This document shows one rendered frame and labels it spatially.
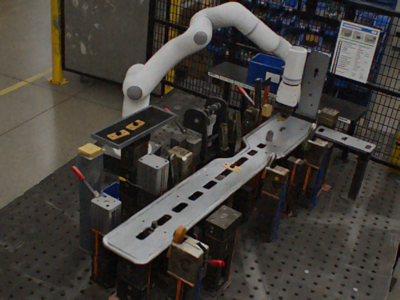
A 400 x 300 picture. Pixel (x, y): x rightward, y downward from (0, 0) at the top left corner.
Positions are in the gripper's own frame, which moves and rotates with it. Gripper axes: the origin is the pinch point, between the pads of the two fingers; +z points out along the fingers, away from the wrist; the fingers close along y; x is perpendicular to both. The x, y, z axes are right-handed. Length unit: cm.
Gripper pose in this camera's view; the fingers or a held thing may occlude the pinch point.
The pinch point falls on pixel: (285, 112)
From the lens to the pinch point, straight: 260.4
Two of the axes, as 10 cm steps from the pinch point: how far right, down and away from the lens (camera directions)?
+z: -1.0, 8.6, 5.0
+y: 8.3, 3.5, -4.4
